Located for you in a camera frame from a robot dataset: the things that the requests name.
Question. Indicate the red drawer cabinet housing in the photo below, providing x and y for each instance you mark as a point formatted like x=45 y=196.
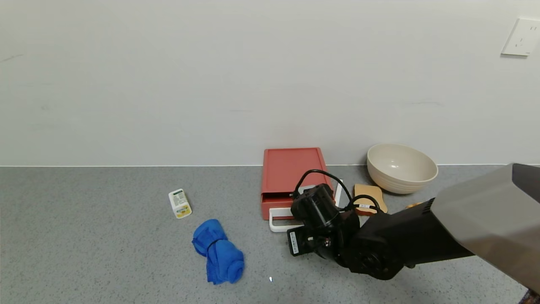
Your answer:
x=284 y=169

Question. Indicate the white wall socket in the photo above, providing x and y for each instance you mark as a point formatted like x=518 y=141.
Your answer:
x=522 y=37

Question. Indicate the orange swirl bread bun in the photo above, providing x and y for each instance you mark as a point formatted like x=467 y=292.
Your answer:
x=413 y=206

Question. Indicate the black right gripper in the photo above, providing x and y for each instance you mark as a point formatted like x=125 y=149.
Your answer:
x=295 y=242

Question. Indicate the small white yellow carton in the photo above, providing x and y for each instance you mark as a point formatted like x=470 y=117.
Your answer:
x=179 y=203

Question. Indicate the blue rolled towel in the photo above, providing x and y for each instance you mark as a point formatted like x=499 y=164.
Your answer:
x=219 y=251

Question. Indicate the white marker pen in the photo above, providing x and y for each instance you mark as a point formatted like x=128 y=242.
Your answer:
x=338 y=190

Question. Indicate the brown toast slice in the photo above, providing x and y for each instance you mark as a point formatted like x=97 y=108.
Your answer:
x=367 y=190

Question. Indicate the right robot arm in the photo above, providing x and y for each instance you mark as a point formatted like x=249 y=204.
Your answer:
x=443 y=228

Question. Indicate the beige ribbed bowl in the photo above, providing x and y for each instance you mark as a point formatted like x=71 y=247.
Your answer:
x=400 y=166

